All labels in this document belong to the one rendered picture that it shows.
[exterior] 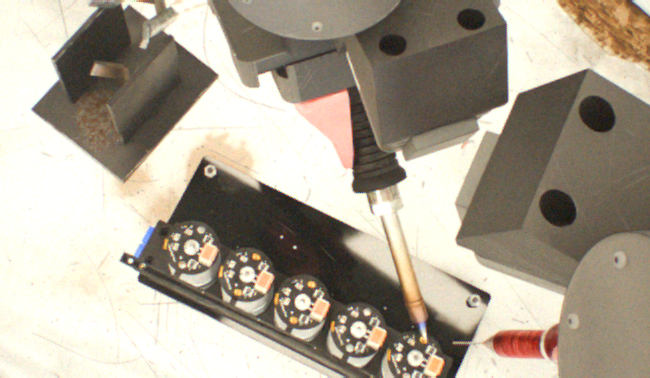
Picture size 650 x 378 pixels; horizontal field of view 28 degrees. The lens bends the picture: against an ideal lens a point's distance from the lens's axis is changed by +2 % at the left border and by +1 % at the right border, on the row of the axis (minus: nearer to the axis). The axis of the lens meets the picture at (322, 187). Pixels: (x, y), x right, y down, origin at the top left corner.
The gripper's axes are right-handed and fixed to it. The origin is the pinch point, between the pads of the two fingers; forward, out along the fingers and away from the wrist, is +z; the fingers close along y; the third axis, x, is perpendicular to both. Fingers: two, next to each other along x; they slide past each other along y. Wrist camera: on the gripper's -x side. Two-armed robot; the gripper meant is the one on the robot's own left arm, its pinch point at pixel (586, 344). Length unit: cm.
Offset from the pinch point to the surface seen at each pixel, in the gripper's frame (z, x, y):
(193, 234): 16.8, -11.0, -0.1
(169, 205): 23.5, -11.4, -2.2
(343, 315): 14.3, -3.7, 0.5
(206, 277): 18.1, -9.3, 1.1
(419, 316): 12.4, -1.1, -0.7
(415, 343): 13.2, -0.5, 0.3
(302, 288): 15.0, -5.8, 0.1
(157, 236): 22.2, -11.5, -0.3
